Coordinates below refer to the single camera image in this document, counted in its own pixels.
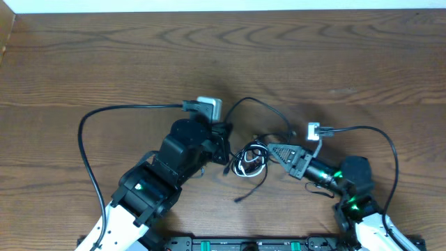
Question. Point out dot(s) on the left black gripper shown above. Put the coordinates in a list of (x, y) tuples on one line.
[(224, 130)]

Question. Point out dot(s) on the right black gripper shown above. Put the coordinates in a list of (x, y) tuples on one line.
[(295, 171)]

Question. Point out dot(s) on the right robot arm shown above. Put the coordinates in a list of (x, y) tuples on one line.
[(362, 222)]

